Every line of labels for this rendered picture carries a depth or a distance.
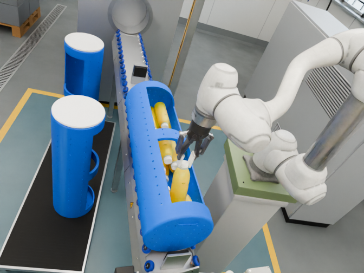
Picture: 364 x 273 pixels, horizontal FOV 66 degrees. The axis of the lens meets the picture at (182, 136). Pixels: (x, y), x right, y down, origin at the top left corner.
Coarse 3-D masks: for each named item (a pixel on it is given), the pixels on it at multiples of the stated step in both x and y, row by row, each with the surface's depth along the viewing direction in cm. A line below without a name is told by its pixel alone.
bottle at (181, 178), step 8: (176, 168) 113; (184, 168) 111; (176, 176) 111; (184, 176) 110; (176, 184) 111; (184, 184) 111; (176, 192) 112; (184, 192) 113; (176, 200) 113; (184, 200) 115
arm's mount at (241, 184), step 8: (224, 144) 173; (232, 144) 167; (232, 152) 162; (240, 152) 164; (232, 160) 156; (240, 160) 158; (232, 168) 154; (240, 168) 153; (232, 176) 153; (240, 176) 149; (248, 176) 151; (232, 184) 151; (240, 184) 145; (248, 184) 146; (256, 184) 148; (264, 184) 150; (272, 184) 152; (280, 184) 154; (240, 192) 146; (248, 192) 147; (256, 192) 147; (264, 192) 147; (272, 192) 147; (280, 192) 149; (280, 200) 153; (288, 200) 153; (296, 200) 153
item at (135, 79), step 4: (136, 64) 199; (140, 64) 200; (136, 68) 198; (140, 68) 198; (144, 68) 199; (132, 72) 202; (136, 72) 200; (140, 72) 200; (144, 72) 201; (132, 76) 203; (136, 76) 202; (140, 76) 203; (144, 76) 204; (132, 80) 206; (136, 80) 206; (140, 80) 207; (144, 80) 208
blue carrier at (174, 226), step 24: (144, 96) 151; (168, 96) 171; (144, 120) 139; (144, 144) 129; (144, 168) 121; (192, 168) 137; (144, 192) 114; (168, 192) 108; (192, 192) 134; (144, 216) 109; (168, 216) 102; (192, 216) 103; (144, 240) 108; (168, 240) 112; (192, 240) 117
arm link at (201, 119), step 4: (196, 108) 92; (192, 112) 95; (196, 112) 92; (200, 112) 90; (192, 116) 95; (196, 116) 92; (200, 116) 91; (204, 116) 90; (208, 116) 90; (212, 116) 90; (196, 120) 93; (200, 120) 92; (204, 120) 91; (208, 120) 91; (212, 120) 92; (200, 124) 93; (204, 124) 92; (208, 124) 92; (212, 124) 93
